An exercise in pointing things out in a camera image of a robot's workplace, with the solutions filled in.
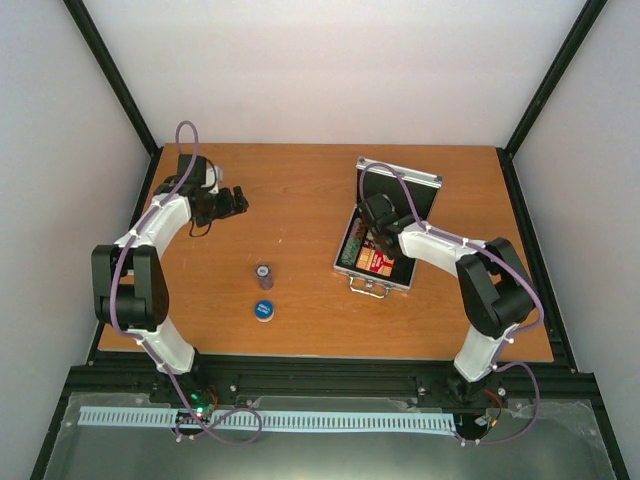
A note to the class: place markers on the aluminium poker case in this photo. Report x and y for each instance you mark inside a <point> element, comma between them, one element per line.
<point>387,197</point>

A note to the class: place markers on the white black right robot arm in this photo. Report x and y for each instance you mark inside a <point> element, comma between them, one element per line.
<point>497,293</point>

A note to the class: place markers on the red playing card deck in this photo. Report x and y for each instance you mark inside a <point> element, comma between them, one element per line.
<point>374,262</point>

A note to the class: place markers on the light blue cable duct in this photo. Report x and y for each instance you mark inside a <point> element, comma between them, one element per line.
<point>270,421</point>

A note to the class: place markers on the blue dealer button stack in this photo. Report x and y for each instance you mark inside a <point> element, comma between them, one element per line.
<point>264,311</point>

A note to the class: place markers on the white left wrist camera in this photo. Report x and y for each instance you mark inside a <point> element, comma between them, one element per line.
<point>214,176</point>

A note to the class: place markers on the green poker chip stack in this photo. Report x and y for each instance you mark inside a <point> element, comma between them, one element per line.
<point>350,252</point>

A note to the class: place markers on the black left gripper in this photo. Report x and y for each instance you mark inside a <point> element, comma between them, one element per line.
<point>241,205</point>

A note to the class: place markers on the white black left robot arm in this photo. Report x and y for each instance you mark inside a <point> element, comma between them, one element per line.
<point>129,288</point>

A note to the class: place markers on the brown poker chip stack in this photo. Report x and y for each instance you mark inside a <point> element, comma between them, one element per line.
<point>358,230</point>

